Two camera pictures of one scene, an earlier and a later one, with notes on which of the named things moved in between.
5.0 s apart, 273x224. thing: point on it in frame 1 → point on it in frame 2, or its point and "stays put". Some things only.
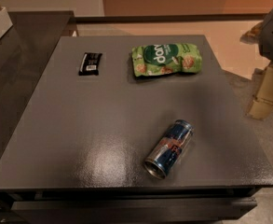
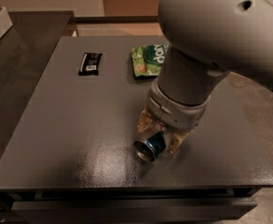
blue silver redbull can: x=169 y=148 → x=147 y=150
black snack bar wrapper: x=89 y=63 stays put
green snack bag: x=166 y=58 stays put
